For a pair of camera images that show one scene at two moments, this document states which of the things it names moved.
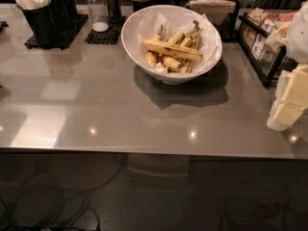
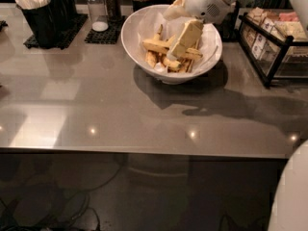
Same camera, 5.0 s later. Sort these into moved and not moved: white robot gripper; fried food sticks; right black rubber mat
Moved: white robot gripper
Not moved: fried food sticks; right black rubber mat
